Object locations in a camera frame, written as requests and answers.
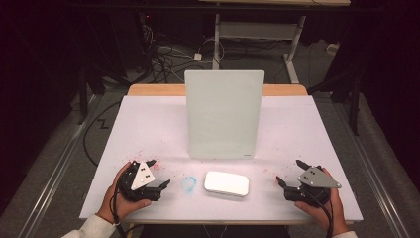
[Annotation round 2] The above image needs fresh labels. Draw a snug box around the long black floor cable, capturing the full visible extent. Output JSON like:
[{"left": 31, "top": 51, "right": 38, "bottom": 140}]
[{"left": 82, "top": 98, "right": 124, "bottom": 168}]

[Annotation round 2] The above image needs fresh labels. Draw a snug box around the person's left hand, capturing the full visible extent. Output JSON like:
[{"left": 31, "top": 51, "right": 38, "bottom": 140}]
[{"left": 96, "top": 162, "right": 153, "bottom": 225}]

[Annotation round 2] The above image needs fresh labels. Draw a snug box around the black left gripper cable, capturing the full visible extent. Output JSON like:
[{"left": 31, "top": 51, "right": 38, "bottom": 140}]
[{"left": 111, "top": 165, "right": 131, "bottom": 238}]

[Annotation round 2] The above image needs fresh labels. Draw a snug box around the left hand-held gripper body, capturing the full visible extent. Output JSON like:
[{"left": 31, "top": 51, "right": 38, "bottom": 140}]
[{"left": 117, "top": 161, "right": 162, "bottom": 202}]

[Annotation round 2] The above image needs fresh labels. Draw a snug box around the tangle of floor cables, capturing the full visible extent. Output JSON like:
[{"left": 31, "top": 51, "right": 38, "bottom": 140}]
[{"left": 142, "top": 13, "right": 226, "bottom": 84}]

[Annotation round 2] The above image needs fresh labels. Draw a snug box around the white whiteboard eraser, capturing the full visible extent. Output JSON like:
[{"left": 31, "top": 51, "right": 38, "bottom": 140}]
[{"left": 203, "top": 171, "right": 251, "bottom": 198}]

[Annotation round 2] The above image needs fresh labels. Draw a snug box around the wooden table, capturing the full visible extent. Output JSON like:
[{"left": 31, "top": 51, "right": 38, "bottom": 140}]
[{"left": 123, "top": 83, "right": 356, "bottom": 226}]

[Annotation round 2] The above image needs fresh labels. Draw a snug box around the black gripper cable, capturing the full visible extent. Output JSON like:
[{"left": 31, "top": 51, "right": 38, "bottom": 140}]
[
  {"left": 111, "top": 165, "right": 131, "bottom": 238},
  {"left": 304, "top": 187, "right": 335, "bottom": 238}
]

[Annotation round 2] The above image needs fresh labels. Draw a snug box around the white-framed desk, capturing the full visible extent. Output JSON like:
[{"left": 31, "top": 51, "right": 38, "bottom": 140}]
[{"left": 197, "top": 0, "right": 352, "bottom": 84}]

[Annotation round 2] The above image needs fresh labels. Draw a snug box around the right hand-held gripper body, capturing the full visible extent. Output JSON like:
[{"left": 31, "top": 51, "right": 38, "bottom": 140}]
[{"left": 284, "top": 165, "right": 342, "bottom": 208}]

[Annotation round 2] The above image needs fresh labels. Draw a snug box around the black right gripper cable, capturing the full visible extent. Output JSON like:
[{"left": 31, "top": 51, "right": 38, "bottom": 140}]
[{"left": 304, "top": 187, "right": 335, "bottom": 238}]

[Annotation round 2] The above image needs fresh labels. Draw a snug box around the white table cover sheet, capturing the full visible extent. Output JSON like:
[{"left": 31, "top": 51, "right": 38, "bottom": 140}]
[{"left": 78, "top": 94, "right": 365, "bottom": 223}]

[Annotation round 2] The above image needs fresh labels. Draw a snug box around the white whiteboard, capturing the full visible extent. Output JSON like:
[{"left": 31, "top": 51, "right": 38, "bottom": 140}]
[{"left": 183, "top": 69, "right": 265, "bottom": 161}]

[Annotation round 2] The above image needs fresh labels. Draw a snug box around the black stand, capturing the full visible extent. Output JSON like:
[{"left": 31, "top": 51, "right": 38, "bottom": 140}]
[
  {"left": 77, "top": 63, "right": 100, "bottom": 126},
  {"left": 306, "top": 65, "right": 362, "bottom": 137}
]

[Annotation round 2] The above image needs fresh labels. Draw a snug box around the person's right hand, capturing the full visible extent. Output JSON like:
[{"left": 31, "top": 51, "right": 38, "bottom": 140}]
[{"left": 294, "top": 168, "right": 351, "bottom": 236}]

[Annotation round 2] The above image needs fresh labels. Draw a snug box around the metal floor rail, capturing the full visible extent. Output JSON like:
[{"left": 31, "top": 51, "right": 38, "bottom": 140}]
[
  {"left": 16, "top": 94, "right": 103, "bottom": 238},
  {"left": 313, "top": 92, "right": 412, "bottom": 238}
]

